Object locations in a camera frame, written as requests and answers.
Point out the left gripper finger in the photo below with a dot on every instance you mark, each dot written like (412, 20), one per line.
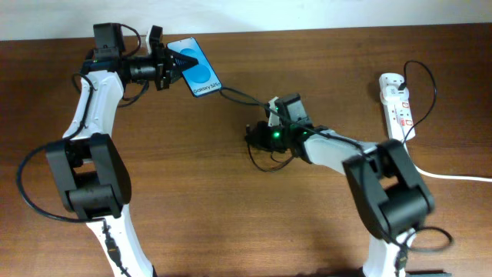
(181, 63)
(173, 76)

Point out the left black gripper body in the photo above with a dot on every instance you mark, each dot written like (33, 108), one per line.
(162, 71)

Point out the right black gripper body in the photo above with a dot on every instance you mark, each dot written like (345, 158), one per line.
(254, 135)

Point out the blue screen smartphone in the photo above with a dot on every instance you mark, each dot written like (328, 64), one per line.
(201, 78)

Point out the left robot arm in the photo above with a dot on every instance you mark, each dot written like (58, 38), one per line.
(90, 176)

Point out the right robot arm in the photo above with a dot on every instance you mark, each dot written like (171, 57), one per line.
(391, 198)

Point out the white USB charger plug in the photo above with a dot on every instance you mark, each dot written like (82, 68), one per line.
(391, 94)

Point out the white power strip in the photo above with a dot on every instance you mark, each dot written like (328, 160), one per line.
(398, 115)

